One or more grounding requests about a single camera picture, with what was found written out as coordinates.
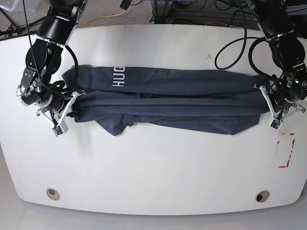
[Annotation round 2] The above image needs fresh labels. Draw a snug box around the red tape rectangle marking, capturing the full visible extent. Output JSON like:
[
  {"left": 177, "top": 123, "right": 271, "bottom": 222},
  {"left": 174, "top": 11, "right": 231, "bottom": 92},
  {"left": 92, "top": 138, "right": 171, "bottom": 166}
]
[{"left": 275, "top": 133, "right": 295, "bottom": 168}]

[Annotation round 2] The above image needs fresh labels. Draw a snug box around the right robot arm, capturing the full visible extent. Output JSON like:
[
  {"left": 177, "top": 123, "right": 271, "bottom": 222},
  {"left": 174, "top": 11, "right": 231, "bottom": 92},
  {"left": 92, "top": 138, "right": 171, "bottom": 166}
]
[{"left": 16, "top": 0, "right": 87, "bottom": 126}]

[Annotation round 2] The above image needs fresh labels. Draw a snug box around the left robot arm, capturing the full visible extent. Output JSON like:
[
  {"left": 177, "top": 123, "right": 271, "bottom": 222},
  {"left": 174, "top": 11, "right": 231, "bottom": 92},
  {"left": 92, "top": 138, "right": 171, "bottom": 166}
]
[{"left": 225, "top": 0, "right": 307, "bottom": 121}]

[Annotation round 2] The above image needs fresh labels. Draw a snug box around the table cable grommet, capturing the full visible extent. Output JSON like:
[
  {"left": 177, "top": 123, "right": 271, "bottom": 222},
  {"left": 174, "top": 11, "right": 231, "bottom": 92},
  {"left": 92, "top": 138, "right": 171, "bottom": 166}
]
[
  {"left": 255, "top": 190, "right": 270, "bottom": 203},
  {"left": 46, "top": 188, "right": 60, "bottom": 201}
]

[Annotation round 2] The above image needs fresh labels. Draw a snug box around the yellow cable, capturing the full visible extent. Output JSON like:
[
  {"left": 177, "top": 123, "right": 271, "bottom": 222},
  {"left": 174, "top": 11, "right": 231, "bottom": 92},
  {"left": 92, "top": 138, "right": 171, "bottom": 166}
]
[{"left": 83, "top": 8, "right": 127, "bottom": 27}]

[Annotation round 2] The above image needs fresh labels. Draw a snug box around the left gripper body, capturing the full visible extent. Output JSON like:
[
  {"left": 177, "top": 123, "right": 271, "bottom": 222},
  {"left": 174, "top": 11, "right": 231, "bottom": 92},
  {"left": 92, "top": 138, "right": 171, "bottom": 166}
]
[{"left": 254, "top": 84, "right": 306, "bottom": 120}]

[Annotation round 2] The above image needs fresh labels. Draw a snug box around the blue T-shirt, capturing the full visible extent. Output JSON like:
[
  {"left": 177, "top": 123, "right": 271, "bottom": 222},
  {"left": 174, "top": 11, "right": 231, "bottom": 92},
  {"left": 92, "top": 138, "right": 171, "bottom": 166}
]
[{"left": 73, "top": 65, "right": 269, "bottom": 136}]

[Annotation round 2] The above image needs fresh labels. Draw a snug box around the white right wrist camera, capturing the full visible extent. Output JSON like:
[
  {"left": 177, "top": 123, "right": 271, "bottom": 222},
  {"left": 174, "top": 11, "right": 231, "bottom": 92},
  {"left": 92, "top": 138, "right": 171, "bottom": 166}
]
[{"left": 52, "top": 121, "right": 68, "bottom": 137}]

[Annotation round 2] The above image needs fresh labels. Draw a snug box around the right table cable grommet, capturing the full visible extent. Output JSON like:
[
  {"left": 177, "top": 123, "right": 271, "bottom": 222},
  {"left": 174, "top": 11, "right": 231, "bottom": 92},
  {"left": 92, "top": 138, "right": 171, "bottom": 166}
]
[{"left": 255, "top": 190, "right": 270, "bottom": 203}]

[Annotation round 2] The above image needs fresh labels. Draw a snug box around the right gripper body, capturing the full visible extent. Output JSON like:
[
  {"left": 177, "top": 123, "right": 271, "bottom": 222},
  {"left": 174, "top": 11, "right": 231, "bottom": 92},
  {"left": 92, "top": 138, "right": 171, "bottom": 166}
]
[{"left": 36, "top": 90, "right": 85, "bottom": 125}]

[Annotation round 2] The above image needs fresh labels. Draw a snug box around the left table cable grommet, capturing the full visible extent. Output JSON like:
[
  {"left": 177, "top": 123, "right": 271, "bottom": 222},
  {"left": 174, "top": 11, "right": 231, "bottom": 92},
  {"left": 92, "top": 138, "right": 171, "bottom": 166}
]
[{"left": 46, "top": 188, "right": 60, "bottom": 201}]

